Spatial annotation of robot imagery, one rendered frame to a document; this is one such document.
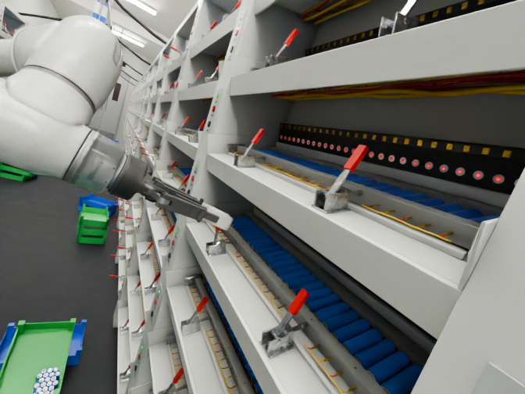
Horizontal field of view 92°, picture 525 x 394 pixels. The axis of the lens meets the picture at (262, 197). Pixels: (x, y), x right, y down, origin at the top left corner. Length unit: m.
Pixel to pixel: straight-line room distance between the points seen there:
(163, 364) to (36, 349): 0.81
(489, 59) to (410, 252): 0.16
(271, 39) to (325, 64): 0.40
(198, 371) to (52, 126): 0.49
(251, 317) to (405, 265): 0.26
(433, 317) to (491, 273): 0.05
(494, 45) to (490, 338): 0.21
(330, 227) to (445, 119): 0.28
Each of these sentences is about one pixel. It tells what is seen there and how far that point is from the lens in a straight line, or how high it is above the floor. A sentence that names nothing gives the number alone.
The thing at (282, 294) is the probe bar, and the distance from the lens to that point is 0.45.
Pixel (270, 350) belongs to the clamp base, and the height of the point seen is 0.94.
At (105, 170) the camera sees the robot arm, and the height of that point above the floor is 1.08.
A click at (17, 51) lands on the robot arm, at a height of 1.20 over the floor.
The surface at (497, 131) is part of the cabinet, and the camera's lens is 0.46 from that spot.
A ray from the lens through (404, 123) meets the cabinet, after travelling 0.53.
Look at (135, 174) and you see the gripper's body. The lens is 0.47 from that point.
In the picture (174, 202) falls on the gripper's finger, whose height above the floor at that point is 1.05.
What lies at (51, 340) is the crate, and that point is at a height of 0.09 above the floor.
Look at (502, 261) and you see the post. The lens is 0.22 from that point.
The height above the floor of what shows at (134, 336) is 0.34.
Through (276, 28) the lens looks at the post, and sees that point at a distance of 0.80.
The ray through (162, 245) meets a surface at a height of 0.74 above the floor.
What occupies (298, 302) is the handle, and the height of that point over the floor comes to 1.01.
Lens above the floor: 1.18
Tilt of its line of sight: 9 degrees down
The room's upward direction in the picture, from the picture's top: 19 degrees clockwise
